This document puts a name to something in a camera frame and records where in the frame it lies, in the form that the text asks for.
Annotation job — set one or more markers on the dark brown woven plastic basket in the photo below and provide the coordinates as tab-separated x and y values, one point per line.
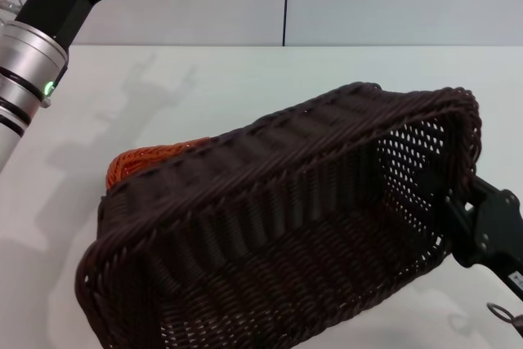
265	242

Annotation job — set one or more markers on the black vertical wall panel strip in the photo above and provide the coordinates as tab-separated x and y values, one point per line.
286	1

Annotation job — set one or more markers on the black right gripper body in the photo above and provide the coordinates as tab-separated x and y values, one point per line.
498	230

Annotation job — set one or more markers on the orange woven plastic basket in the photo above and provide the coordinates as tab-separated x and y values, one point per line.
135	161

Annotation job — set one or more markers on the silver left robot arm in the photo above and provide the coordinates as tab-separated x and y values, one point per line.
28	59

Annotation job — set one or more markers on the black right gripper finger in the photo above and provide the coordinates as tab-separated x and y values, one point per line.
459	218
480	191

